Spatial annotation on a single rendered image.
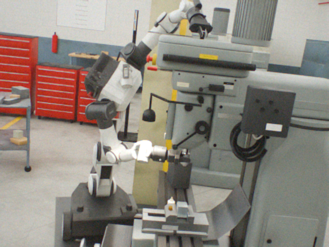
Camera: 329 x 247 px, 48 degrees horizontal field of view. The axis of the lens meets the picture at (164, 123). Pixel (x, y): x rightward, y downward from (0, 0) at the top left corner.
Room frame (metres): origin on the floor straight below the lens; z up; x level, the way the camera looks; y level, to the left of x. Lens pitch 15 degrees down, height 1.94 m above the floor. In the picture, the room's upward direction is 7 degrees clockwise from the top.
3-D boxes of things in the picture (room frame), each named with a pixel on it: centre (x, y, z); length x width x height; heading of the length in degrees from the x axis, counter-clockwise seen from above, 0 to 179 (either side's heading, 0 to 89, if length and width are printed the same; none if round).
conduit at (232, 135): (1.75, -0.41, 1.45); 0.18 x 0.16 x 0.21; 92
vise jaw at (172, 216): (1.76, -0.09, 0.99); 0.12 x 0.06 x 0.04; 5
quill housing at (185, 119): (1.94, -0.14, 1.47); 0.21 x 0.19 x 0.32; 2
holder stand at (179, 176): (2.37, -0.14, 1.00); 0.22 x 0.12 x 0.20; 9
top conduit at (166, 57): (1.79, -0.18, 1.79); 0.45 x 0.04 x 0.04; 92
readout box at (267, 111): (1.62, -0.45, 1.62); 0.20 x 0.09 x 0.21; 92
